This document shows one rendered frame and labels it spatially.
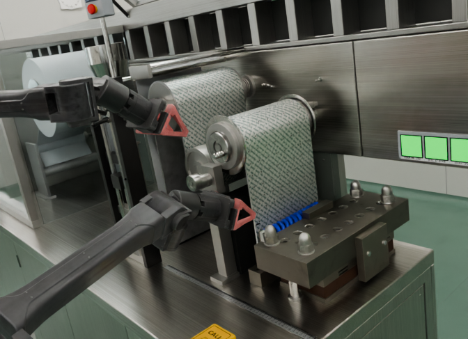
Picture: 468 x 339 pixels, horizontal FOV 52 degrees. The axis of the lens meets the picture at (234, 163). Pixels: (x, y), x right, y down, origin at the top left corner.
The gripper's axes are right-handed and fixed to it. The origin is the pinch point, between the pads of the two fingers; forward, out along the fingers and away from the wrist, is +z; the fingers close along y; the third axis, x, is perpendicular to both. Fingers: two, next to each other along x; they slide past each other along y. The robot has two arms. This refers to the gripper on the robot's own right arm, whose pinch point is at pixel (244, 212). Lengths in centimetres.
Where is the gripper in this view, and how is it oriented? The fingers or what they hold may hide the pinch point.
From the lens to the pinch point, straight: 110.2
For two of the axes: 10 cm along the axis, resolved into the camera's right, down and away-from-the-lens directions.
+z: 7.6, 1.6, 6.3
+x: 2.2, -9.8, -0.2
